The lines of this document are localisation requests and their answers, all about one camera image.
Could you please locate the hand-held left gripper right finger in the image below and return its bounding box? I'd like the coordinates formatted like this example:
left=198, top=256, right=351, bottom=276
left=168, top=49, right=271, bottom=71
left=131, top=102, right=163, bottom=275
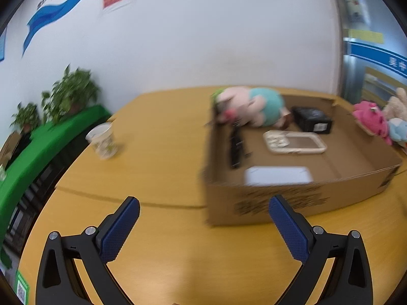
left=269, top=195, right=373, bottom=305

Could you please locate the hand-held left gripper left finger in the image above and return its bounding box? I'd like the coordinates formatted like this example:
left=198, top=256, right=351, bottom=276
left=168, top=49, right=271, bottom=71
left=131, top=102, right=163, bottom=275
left=36, top=196, right=141, bottom=305

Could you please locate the light grey phone stand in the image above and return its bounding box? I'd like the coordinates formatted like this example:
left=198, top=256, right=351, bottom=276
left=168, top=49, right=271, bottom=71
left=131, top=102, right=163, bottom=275
left=245, top=166, right=313, bottom=186

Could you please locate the clear beige phone case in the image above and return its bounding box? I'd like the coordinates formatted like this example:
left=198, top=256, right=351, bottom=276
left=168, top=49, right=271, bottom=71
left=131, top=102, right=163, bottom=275
left=263, top=130, right=327, bottom=155

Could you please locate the brown cardboard box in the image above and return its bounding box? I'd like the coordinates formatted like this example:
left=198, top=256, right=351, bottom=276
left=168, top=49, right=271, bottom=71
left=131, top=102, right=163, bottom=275
left=200, top=94, right=402, bottom=227

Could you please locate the black strap holder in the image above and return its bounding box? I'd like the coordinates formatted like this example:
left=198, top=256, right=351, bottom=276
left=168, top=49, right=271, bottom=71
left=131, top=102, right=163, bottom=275
left=229, top=119, right=252, bottom=169

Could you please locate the wooden desktop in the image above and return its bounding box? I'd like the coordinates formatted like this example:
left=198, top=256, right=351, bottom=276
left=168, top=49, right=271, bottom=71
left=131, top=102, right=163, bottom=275
left=19, top=86, right=407, bottom=305

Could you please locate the clear plastic cup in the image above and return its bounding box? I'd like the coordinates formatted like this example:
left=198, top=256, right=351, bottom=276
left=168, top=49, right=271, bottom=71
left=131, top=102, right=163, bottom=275
left=85, top=122, right=119, bottom=160

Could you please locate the small black box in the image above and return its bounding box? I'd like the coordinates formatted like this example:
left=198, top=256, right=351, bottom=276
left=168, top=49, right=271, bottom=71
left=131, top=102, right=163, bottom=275
left=292, top=106, right=333, bottom=134

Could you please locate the green code sticker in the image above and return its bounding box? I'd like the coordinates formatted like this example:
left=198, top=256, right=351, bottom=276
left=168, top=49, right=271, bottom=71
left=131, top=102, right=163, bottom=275
left=15, top=270, right=30, bottom=305

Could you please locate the pink and teal pig plush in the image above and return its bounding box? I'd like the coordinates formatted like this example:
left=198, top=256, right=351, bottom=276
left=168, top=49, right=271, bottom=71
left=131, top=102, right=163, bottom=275
left=210, top=86, right=291, bottom=128

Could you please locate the pink plush toy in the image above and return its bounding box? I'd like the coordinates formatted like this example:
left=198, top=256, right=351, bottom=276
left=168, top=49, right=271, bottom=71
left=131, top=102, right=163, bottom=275
left=352, top=101, right=393, bottom=146

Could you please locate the large potted green plant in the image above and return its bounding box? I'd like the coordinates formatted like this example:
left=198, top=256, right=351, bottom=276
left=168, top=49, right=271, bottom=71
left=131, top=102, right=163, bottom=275
left=41, top=65, right=100, bottom=124

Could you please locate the small potted green plant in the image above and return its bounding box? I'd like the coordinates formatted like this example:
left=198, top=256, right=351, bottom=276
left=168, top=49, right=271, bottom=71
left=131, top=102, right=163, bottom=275
left=11, top=102, right=41, bottom=132

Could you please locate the light blue plush toy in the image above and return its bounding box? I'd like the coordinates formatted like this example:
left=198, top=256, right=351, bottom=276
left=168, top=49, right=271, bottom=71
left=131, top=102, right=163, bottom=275
left=388, top=118, right=407, bottom=148

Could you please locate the beige plush toy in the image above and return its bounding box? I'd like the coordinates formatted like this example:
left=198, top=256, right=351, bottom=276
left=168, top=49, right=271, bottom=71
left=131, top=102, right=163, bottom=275
left=382, top=88, right=407, bottom=121

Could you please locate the blue door band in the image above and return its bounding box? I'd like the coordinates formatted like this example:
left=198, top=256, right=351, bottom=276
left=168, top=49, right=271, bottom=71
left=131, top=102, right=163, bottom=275
left=346, top=38, right=407, bottom=78

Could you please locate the yellow door sign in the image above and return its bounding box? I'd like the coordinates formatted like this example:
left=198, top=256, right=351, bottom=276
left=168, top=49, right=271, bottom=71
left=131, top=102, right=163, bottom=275
left=349, top=29, right=384, bottom=43

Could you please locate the glass door poster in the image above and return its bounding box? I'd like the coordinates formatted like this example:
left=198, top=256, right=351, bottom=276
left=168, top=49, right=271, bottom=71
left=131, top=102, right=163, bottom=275
left=343, top=0, right=371, bottom=24

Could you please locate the blue wave wall banner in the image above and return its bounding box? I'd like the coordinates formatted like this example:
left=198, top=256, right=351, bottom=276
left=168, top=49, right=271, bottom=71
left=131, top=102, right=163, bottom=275
left=22, top=0, right=112, bottom=58

